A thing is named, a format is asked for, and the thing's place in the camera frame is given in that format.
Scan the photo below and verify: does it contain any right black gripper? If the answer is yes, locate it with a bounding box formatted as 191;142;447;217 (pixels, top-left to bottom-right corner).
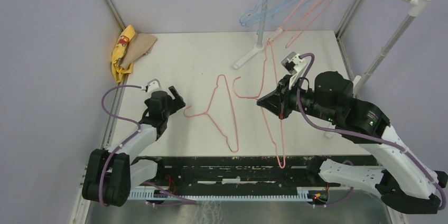
257;72;338;122

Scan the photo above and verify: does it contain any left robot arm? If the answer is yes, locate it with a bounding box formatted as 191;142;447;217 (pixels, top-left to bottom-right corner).
81;86;185;207

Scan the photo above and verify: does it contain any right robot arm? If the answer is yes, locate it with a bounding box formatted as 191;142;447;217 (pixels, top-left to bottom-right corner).
257;71;447;214

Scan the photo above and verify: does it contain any beige cloth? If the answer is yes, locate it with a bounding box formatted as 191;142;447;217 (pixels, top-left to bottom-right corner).
119;33;157;69

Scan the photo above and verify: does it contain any yellow patterned cloth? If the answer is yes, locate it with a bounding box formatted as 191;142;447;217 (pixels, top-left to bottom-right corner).
110;25;136;83

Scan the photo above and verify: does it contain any white clothes rack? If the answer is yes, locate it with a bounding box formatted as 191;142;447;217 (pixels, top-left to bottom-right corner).
232;0;432;93

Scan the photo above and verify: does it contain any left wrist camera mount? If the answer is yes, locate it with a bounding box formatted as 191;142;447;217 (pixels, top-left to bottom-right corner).
141;79;162;94

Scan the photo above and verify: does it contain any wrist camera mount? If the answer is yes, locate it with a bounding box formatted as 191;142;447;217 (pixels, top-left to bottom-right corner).
281;52;315;90
141;79;162;94

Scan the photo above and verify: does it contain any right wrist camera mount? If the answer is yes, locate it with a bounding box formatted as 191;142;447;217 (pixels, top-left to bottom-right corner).
281;52;315;90

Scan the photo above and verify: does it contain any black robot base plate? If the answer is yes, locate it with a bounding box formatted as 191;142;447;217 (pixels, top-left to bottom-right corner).
146;156;340;196

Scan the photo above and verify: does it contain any white slotted cable duct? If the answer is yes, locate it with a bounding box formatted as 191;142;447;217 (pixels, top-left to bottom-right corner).
127;186;322;203

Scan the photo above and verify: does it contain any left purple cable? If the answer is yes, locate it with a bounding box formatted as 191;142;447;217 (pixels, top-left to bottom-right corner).
98;85;197;208

